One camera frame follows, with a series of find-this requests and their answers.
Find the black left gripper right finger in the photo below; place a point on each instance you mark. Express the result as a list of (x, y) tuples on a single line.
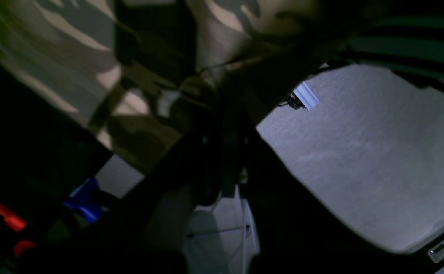
[(299, 235)]

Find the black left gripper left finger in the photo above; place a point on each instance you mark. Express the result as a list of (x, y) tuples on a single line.
[(145, 231)]

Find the camouflage t-shirt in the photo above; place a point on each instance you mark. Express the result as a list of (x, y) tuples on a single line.
[(140, 74)]

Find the blue clamp rear left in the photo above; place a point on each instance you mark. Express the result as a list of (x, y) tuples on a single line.
[(80, 199)]

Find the orange clamp left rear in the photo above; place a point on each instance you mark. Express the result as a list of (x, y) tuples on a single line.
[(15, 238)]

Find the aluminium frame post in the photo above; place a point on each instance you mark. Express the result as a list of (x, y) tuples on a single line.
[(306, 96)]

